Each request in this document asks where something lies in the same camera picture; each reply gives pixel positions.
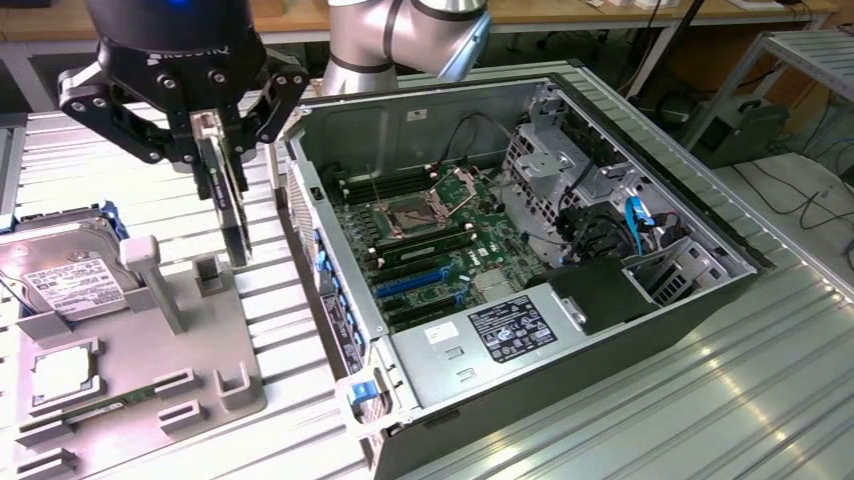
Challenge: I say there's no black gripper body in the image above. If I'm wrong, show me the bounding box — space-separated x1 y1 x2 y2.
88 0 269 119

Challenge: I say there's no green graphics card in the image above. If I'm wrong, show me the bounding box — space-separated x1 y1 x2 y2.
189 110 256 269

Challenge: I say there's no blue disk caddy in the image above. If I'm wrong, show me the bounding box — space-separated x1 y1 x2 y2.
0 199 132 241

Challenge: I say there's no black RAM slot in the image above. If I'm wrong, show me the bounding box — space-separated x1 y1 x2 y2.
377 235 472 261
372 229 468 255
384 241 476 268
367 224 465 250
332 167 428 187
343 182 439 204
339 177 435 198
336 172 432 192

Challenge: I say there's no thin metal locking lever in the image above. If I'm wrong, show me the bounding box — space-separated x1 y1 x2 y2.
364 163 388 207

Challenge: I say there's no CPU socket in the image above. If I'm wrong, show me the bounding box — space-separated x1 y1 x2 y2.
376 197 436 237

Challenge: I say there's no silver hard disk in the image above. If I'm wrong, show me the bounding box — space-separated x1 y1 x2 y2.
0 218 133 322

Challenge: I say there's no metal socket cover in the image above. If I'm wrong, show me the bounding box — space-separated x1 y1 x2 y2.
429 166 480 214

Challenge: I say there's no metal disk bay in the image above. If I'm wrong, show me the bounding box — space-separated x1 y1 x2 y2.
497 82 646 214

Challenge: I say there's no blue expansion slot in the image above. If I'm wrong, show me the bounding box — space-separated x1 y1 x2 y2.
372 266 452 300

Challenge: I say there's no green motherboard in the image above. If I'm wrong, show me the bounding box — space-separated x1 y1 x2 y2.
329 162 559 335

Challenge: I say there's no long black expansion slot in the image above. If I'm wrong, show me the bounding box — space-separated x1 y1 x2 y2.
383 294 461 316
387 304 468 326

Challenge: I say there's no silver chipset heatsink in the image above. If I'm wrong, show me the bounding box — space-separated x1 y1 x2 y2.
476 272 520 297

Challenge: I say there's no silver CPU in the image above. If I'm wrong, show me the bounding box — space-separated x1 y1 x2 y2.
30 348 93 396

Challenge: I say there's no wooden desk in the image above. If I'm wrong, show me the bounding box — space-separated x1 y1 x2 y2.
0 0 832 51

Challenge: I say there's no silver power supply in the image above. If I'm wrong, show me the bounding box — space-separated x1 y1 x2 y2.
388 287 589 410

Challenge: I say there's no green RAM stick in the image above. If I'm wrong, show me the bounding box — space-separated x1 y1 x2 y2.
17 383 165 432

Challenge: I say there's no blue case latch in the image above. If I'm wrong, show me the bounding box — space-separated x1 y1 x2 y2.
344 381 380 405

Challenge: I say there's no black plastic shroud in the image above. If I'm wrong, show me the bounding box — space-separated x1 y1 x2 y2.
524 256 659 337

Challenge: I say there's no grey parts rack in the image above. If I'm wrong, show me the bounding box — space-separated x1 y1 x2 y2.
0 234 269 480

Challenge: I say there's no black box device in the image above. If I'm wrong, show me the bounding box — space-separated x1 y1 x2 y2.
696 97 792 169

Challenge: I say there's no open black PC case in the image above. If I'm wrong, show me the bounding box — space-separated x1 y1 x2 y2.
265 71 779 480

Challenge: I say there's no metal slat table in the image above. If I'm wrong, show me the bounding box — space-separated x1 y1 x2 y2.
716 29 854 166

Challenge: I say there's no black case wire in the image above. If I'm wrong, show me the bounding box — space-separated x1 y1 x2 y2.
444 112 516 169

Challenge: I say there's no black disk wire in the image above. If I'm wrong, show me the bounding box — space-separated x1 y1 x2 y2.
0 272 34 317

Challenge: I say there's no blue wire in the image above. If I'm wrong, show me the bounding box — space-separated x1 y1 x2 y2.
623 194 654 259

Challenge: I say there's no black floor cable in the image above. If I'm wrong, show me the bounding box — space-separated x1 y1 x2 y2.
766 169 854 229

